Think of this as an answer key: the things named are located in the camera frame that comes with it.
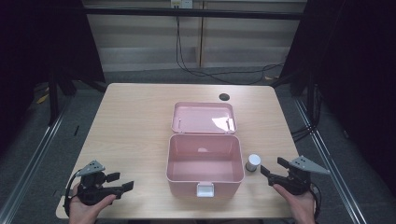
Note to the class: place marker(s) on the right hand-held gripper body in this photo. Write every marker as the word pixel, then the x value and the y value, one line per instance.
pixel 295 183

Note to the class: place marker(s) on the black curtain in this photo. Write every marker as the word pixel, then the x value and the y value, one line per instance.
pixel 40 46
pixel 358 77

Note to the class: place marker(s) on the metal floor rail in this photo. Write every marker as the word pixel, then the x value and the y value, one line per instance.
pixel 29 161
pixel 333 161

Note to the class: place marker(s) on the dark round table grommet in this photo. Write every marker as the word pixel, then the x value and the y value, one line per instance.
pixel 224 96

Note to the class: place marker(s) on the person's right hand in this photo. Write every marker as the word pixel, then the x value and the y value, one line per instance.
pixel 301 208

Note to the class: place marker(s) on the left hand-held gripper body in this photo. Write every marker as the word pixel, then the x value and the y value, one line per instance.
pixel 93 191

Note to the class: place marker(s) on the small silver can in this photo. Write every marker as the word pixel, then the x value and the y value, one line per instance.
pixel 253 162

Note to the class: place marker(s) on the person's left hand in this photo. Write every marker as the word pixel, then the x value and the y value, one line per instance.
pixel 82 213

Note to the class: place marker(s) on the black metal stand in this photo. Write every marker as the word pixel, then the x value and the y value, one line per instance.
pixel 53 96

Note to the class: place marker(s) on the pink plastic storage box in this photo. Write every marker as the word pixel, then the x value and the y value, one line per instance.
pixel 204 161

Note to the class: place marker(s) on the yellow floor scrap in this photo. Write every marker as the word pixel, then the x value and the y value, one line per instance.
pixel 42 99

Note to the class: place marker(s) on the white wall socket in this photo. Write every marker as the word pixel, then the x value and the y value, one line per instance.
pixel 181 3

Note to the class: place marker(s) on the black horizontal frame bar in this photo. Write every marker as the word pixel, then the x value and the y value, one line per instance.
pixel 193 13

